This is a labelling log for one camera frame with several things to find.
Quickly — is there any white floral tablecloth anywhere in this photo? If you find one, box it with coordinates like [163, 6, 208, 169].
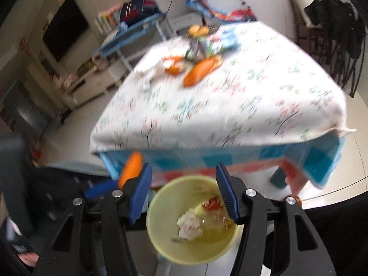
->
[89, 21, 357, 154]

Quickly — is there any black television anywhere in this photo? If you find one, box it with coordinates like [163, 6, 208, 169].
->
[43, 0, 89, 63]

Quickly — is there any colourful snack packet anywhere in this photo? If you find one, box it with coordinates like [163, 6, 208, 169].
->
[201, 32, 242, 56]

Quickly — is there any colourful printed bag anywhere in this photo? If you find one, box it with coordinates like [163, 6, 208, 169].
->
[185, 0, 258, 22]

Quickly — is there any white television cabinet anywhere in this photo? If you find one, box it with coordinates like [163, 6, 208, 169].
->
[60, 60, 127, 110]

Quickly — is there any pink flower bouquet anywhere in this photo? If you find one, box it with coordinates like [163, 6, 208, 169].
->
[52, 73, 75, 89]

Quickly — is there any clear plastic wrapper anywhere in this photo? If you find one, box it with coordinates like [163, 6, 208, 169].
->
[201, 207, 230, 230]

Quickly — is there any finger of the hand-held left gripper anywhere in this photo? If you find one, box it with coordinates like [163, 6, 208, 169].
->
[83, 178, 118, 201]

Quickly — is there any teal table leg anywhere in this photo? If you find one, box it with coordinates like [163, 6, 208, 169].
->
[270, 167, 291, 189]

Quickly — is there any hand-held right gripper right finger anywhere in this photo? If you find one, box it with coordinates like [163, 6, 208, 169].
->
[216, 162, 337, 276]

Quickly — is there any red wrapper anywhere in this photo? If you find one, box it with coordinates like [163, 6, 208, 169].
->
[201, 197, 223, 212]

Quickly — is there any blue checked tablecloth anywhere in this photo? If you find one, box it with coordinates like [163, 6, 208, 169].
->
[99, 136, 345, 190]

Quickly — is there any wooden chair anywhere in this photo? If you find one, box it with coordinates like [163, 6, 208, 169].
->
[287, 0, 319, 56]

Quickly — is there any black chair with clothes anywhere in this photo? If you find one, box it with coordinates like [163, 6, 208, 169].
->
[305, 0, 365, 64]

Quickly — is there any row of books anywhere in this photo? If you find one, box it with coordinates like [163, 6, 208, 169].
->
[95, 4, 123, 32]

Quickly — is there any black folding chair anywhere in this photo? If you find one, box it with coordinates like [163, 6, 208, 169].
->
[316, 34, 365, 98]

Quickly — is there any long white tissue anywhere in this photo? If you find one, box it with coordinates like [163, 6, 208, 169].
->
[135, 59, 166, 91]

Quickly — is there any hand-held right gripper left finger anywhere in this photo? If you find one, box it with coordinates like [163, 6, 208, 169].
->
[32, 163, 153, 276]

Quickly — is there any dark striped backpack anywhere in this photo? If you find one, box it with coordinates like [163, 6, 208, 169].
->
[119, 0, 161, 23]

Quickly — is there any blue study desk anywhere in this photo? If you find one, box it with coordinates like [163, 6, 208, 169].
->
[98, 13, 167, 72]

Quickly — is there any crumpled white tissue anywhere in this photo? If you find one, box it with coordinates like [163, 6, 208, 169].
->
[177, 208, 203, 240]

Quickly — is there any pale yellow trash bin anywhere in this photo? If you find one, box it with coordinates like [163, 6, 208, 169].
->
[146, 176, 245, 265]

